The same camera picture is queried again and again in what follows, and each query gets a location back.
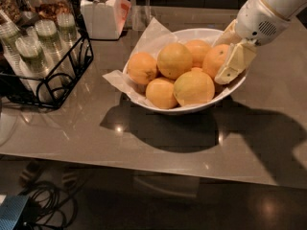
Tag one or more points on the glass jar with snacks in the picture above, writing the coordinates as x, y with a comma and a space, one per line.
48, 9

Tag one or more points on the stack of plastic cups front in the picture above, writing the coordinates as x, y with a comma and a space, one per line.
36, 66

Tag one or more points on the orange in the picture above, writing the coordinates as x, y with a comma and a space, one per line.
214, 59
199, 49
142, 68
174, 60
160, 92
194, 87

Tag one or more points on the stack of plastic cups left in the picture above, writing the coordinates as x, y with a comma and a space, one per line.
9, 33

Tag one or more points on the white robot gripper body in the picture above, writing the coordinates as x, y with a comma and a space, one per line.
259, 20

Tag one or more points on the stack of plastic cups right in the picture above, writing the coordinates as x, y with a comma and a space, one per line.
69, 35

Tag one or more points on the white paper liner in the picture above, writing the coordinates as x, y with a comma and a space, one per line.
116, 77

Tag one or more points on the stack of plastic cups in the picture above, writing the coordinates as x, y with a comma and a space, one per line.
69, 35
36, 66
9, 33
48, 36

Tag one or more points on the blue box on floor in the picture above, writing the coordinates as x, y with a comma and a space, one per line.
11, 211

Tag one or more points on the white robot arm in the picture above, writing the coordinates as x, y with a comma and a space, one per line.
287, 9

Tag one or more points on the stack of plastic cups middle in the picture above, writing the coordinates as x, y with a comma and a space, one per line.
48, 36

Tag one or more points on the white lidded jar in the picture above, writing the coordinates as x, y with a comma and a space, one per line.
105, 19

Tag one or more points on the white ceramic bowl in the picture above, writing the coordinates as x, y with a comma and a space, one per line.
152, 44

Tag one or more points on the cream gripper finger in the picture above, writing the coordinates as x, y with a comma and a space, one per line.
229, 35
238, 58

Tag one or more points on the black wire rack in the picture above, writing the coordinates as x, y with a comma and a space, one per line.
16, 88

